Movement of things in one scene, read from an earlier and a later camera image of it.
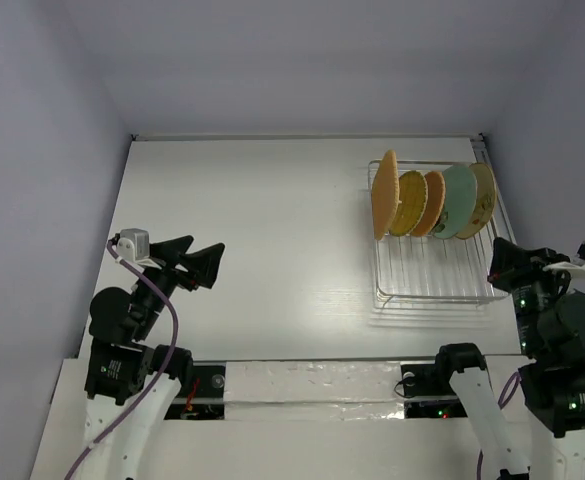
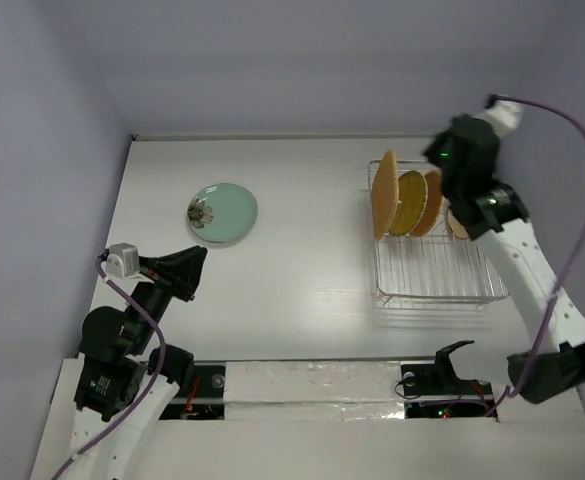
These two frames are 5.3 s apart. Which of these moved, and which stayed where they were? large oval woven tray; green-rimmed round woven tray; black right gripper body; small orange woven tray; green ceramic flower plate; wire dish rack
Moved: green ceramic flower plate; black right gripper body
Stayed: small orange woven tray; large oval woven tray; wire dish rack; green-rimmed round woven tray
